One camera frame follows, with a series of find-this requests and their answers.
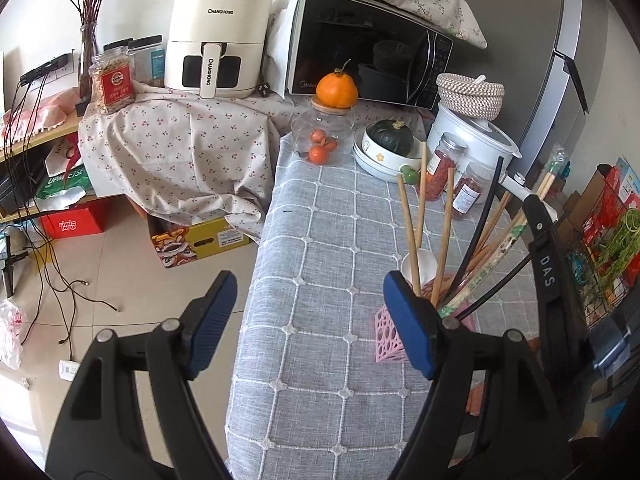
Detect yellow printed cardboard box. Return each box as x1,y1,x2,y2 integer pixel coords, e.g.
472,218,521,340
147,215,251,268

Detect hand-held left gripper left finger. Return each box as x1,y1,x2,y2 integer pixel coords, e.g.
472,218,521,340
45,270,238,480

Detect tall jar of red berries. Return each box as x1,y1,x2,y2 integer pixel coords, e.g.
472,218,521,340
425,132,468,201

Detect white plastic bag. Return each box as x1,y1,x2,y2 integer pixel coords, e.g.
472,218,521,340
0,297,26,371

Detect short jar of red berries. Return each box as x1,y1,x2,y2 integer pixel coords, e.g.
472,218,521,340
450,162,488,218

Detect white pot with handle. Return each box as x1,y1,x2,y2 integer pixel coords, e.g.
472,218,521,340
427,102,558,221

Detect cream air fryer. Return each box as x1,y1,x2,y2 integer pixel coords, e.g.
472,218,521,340
164,0,273,100

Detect black wire rack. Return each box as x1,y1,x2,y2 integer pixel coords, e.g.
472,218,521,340
565,165,640,331

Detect green package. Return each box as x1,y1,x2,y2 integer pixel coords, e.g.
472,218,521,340
35,164,93,198

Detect clear container black lid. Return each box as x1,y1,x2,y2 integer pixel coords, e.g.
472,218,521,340
127,35,166,86

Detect bundle of black cables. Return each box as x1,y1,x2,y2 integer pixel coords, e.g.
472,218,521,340
0,70,121,361

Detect glass jar of nuts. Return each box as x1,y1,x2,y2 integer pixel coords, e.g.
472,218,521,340
89,46,137,116

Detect dark green squash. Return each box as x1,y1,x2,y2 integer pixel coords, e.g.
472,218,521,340
367,119,415,157

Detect glass vase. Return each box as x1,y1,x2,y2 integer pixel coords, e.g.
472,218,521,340
77,17,101,98

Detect black chopstick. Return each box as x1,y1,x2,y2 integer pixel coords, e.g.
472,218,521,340
447,156,505,306
456,254,532,318

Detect white plastic spoon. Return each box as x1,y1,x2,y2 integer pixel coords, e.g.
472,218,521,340
401,249,438,286

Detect pink cloth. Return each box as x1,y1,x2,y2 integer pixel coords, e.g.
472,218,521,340
0,87,81,136

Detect wooden shelf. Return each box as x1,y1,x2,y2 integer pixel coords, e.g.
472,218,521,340
0,125,86,221

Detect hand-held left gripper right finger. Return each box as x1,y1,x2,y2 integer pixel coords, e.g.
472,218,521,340
383,270,576,480

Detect pink perforated utensil basket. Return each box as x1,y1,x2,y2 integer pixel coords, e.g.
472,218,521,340
374,272,483,363

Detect cherry print cloth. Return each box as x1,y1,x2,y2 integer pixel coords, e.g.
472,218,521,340
77,80,436,243

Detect red cardboard box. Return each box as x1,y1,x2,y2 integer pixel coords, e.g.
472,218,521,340
40,205,108,240

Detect black microwave oven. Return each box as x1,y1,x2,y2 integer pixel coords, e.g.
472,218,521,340
285,0,455,111

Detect woven rope basket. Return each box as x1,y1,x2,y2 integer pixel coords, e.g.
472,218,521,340
436,73,506,121

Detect grey refrigerator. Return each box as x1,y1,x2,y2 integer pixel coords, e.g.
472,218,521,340
440,0,608,176

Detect grey checked tablecloth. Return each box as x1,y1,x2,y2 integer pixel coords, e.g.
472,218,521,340
224,110,551,466

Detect orange citrus fruit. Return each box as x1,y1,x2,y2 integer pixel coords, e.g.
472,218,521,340
316,60,359,109

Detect green trailing plant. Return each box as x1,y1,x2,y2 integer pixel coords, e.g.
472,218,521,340
595,207,640,301

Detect black power strip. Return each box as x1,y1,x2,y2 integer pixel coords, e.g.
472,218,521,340
19,52,71,86

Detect paper-wrapped disposable chopsticks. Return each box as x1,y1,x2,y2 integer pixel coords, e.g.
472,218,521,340
440,147,571,317

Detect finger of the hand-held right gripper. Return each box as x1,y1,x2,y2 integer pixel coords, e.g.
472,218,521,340
523,193,572,307

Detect glass jar with wooden lid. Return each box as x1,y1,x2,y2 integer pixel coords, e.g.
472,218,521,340
290,96,357,166

